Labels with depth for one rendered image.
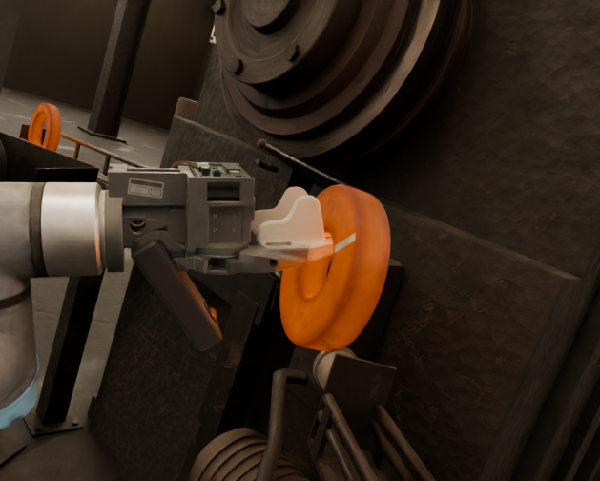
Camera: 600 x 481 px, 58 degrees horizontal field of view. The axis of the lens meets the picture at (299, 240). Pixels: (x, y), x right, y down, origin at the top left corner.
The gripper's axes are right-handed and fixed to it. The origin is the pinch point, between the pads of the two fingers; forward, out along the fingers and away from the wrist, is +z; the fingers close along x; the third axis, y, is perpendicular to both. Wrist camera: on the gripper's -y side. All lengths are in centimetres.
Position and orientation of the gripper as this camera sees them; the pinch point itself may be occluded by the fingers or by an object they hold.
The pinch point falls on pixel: (334, 247)
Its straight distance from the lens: 50.6
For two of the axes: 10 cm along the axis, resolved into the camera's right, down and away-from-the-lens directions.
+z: 9.6, -0.2, 2.9
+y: 0.7, -9.5, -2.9
